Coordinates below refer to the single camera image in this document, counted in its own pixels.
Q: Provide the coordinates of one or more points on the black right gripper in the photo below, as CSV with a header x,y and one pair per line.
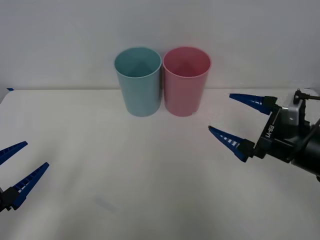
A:
x,y
277,140

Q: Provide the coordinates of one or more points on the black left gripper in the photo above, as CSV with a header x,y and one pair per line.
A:
x,y
1,200

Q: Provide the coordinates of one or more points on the pink plastic bin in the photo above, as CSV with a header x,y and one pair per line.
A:
x,y
183,97

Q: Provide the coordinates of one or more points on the pale blue plastic bin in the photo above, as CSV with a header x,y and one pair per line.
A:
x,y
140,97

